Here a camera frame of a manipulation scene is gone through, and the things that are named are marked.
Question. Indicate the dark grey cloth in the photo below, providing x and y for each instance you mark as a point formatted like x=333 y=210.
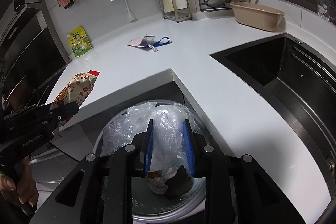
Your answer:
x=180 y=184

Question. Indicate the red patterned snack bag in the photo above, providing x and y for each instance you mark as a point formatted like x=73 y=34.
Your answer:
x=73 y=95

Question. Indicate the grey perforated trash bin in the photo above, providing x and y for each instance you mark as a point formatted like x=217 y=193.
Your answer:
x=149 y=202

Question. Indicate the black kitchen sink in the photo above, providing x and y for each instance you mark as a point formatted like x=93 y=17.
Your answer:
x=293 y=96

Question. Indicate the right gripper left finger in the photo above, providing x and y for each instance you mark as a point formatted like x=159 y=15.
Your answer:
x=98 y=189

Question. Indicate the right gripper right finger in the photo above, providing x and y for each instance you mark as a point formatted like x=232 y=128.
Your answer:
x=238 y=189

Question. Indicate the beige plastic basin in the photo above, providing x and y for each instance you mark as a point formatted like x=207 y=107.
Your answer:
x=257 y=16

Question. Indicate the clear plastic bag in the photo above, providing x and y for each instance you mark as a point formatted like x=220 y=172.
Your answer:
x=168 y=131

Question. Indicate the blue white bottle brush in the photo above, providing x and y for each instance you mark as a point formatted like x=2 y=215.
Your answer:
x=130 y=15

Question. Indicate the yellow green seasoning pouch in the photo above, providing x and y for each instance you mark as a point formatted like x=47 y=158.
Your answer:
x=79 y=42

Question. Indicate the steel cutting board rack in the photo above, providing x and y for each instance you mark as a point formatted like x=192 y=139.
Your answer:
x=170 y=12

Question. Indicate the black oven appliance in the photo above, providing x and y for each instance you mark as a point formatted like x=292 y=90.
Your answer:
x=32 y=58

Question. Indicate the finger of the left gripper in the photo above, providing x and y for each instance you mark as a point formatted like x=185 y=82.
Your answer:
x=55 y=113

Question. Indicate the pink paper receipt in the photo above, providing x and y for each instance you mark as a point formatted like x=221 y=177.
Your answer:
x=136 y=42

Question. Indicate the person's left hand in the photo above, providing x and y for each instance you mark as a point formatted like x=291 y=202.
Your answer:
x=25 y=191

